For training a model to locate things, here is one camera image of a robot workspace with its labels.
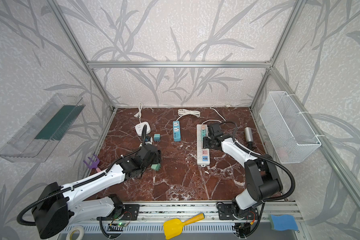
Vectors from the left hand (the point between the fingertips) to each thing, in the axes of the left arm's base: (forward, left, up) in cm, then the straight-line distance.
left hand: (158, 148), depth 84 cm
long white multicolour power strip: (+1, -26, -9) cm, 27 cm away
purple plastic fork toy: (-4, +42, -14) cm, 45 cm away
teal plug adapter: (+13, +4, -9) cm, 16 cm away
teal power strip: (+19, -8, -10) cm, 23 cm away
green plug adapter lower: (-7, +2, -9) cm, 12 cm away
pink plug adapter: (+19, -27, -5) cm, 33 cm away
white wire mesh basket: (-6, -60, +24) cm, 65 cm away
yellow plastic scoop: (-36, -10, -11) cm, 39 cm away
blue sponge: (-34, -62, -7) cm, 71 cm away
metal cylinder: (+17, -58, -9) cm, 61 cm away
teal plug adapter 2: (+14, -26, -5) cm, 30 cm away
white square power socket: (+21, +18, -10) cm, 30 cm away
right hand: (+9, -29, -4) cm, 30 cm away
